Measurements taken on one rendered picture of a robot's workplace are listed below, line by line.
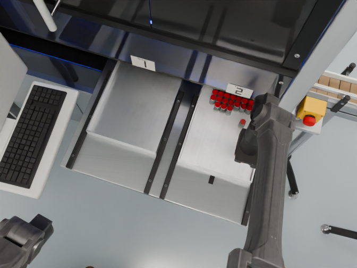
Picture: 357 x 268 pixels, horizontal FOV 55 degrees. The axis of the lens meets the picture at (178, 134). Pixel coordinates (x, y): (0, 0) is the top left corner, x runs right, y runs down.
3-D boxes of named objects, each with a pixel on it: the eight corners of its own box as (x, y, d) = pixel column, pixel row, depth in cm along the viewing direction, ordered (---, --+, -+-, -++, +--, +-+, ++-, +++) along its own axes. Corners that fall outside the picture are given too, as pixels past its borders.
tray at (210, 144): (205, 80, 132) (205, 75, 128) (271, 99, 129) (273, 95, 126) (177, 162, 120) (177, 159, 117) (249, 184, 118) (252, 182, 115)
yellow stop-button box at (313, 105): (299, 100, 120) (307, 90, 114) (320, 106, 120) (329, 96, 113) (295, 118, 118) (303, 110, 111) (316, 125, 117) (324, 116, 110)
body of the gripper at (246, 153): (263, 137, 97) (271, 123, 90) (256, 169, 92) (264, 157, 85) (240, 131, 97) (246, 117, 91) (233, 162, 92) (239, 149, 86)
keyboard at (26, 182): (34, 85, 139) (32, 82, 136) (67, 92, 138) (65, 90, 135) (-7, 180, 125) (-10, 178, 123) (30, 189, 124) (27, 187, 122)
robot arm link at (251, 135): (248, 130, 82) (271, 137, 81) (253, 108, 85) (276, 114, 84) (241, 144, 88) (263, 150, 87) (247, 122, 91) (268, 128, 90)
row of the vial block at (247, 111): (210, 99, 129) (211, 93, 124) (256, 112, 127) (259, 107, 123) (208, 104, 128) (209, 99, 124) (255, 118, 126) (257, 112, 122)
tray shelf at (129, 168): (111, 56, 137) (110, 53, 135) (282, 105, 130) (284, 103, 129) (60, 167, 121) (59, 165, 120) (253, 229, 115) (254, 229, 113)
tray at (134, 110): (121, 56, 135) (120, 51, 132) (185, 74, 132) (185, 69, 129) (88, 133, 124) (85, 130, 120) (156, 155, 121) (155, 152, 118)
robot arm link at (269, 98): (261, 112, 76) (294, 130, 78) (270, 74, 82) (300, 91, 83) (235, 133, 86) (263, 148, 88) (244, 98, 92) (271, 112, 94)
